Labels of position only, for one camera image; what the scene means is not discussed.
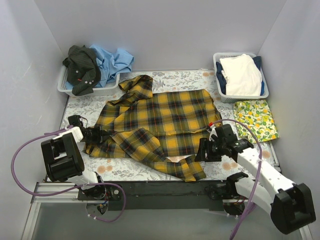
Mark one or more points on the light blue shirt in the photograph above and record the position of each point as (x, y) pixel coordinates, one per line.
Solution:
(112, 64)

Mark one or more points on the black pinstripe shirt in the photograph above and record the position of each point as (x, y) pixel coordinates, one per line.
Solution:
(83, 72)

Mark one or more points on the white folded shirt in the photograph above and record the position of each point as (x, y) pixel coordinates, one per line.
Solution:
(242, 75)

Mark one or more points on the yellow plaid flannel shirt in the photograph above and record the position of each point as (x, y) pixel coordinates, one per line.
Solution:
(160, 130)

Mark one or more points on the floral table mat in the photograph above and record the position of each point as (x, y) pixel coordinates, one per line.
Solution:
(126, 169)

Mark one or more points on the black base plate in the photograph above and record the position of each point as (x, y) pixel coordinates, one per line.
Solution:
(213, 195)

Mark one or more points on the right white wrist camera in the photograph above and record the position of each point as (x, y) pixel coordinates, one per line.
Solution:
(212, 132)

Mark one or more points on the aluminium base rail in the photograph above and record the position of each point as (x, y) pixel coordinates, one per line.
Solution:
(55, 191)

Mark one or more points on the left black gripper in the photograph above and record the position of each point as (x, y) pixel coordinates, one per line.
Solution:
(100, 134)

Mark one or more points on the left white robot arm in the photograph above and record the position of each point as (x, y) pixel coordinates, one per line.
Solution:
(63, 160)

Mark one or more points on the navy blue folded shirt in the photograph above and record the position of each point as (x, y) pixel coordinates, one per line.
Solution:
(220, 75)

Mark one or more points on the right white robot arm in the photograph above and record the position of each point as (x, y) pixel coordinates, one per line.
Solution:
(289, 205)

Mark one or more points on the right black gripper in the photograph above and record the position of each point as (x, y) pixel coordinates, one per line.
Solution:
(203, 150)

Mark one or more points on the left white laundry basket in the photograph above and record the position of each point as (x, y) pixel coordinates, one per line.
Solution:
(110, 89)

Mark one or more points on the lemon print cloth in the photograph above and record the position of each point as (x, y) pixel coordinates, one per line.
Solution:
(257, 116)

